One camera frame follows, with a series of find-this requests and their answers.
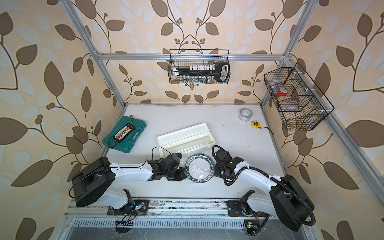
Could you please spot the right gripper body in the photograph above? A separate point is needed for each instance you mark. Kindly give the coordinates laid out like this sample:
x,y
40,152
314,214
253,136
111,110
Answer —
x,y
218,172

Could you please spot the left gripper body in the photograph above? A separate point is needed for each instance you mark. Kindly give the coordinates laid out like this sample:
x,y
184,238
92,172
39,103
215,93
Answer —
x,y
175,174

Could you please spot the green rimmed white plate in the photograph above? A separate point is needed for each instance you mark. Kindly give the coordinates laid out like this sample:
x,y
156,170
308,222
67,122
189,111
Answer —
x,y
199,168

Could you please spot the clear plastic wrap sheet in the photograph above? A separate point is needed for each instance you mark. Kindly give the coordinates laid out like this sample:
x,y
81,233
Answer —
x,y
203,150

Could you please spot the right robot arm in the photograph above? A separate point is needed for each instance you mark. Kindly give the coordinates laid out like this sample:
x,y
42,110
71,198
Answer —
x,y
283,196

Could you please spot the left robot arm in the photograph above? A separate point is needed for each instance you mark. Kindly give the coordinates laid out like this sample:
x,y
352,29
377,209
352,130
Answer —
x,y
96,183

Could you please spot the green plastic tool case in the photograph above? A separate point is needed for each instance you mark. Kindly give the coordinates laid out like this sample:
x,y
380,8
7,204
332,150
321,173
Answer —
x,y
128,143

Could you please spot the yellow tape measure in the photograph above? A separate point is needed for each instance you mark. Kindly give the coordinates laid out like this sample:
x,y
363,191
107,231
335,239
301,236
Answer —
x,y
256,125

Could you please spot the clear tape roll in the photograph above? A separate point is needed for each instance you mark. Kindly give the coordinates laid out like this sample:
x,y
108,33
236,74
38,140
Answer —
x,y
245,114

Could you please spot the red capped item in basket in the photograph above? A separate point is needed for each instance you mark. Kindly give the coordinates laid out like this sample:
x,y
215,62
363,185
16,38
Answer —
x,y
282,92

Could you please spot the black socket set holder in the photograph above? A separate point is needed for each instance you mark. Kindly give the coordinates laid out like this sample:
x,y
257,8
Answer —
x,y
216,72

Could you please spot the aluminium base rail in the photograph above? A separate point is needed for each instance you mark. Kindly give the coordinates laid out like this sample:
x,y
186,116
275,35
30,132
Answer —
x,y
173,208

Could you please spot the black charger board with cables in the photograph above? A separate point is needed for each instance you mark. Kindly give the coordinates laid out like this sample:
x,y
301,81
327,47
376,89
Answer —
x,y
124,128

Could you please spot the black wire basket right wall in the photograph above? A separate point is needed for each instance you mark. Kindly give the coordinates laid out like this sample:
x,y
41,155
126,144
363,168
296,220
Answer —
x,y
305,106

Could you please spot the black wire basket wall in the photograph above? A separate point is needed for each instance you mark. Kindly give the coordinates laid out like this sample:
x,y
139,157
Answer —
x,y
181,57
305,106

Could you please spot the black wire basket back wall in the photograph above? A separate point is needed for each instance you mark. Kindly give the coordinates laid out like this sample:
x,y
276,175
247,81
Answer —
x,y
181,57

